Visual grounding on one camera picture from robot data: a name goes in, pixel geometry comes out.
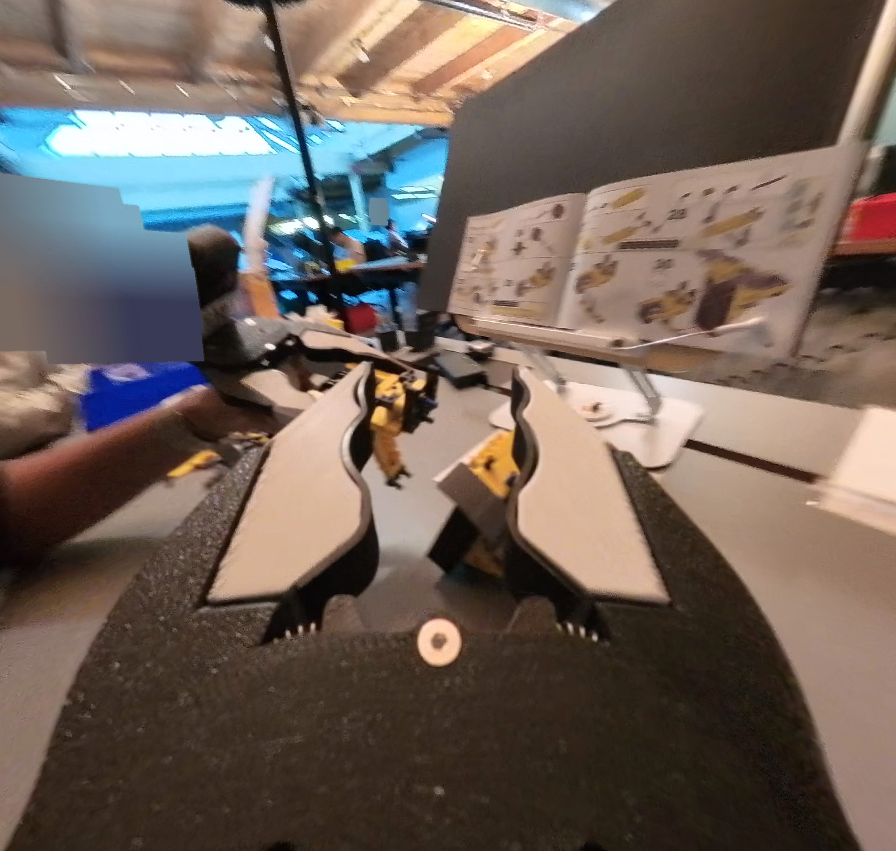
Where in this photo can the person's left forearm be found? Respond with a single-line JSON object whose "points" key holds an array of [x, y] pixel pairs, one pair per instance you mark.
{"points": [[91, 473]]}

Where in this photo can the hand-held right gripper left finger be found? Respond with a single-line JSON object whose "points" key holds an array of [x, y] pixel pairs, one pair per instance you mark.
{"points": [[294, 501]]}

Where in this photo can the black flat device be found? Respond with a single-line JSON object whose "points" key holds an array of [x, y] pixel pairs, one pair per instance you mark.
{"points": [[462, 368]]}

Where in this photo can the printed paper sheet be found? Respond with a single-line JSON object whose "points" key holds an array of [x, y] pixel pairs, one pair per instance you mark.
{"points": [[861, 466]]}

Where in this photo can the red storage bin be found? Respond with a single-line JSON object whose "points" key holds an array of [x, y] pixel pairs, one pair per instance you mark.
{"points": [[871, 217]]}

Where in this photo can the yellow toy beam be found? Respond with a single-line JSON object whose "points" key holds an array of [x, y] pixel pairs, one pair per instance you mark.
{"points": [[192, 464]]}

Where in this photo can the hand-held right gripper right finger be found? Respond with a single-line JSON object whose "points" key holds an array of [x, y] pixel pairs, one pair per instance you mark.
{"points": [[588, 515]]}

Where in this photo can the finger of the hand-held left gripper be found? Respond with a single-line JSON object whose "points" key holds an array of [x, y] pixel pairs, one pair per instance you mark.
{"points": [[350, 348], [280, 389]]}

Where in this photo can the black stand pole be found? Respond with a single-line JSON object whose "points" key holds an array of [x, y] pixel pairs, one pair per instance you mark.
{"points": [[287, 60]]}

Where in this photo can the yellow toy brick vehicle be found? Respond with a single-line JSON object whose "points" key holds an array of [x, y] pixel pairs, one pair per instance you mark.
{"points": [[385, 417]]}

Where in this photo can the black partition board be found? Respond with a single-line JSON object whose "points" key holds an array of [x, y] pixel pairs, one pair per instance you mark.
{"points": [[630, 95]]}

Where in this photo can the toy instruction booklet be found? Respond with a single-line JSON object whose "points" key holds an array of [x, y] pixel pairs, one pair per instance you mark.
{"points": [[700, 249]]}

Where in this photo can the blue storage bin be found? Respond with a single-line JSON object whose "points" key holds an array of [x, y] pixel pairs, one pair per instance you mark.
{"points": [[133, 392]]}

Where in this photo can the white book stand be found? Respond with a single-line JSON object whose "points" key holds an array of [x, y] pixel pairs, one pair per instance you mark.
{"points": [[658, 438]]}

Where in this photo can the small black charger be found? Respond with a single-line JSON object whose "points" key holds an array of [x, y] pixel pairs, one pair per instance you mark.
{"points": [[388, 340]]}

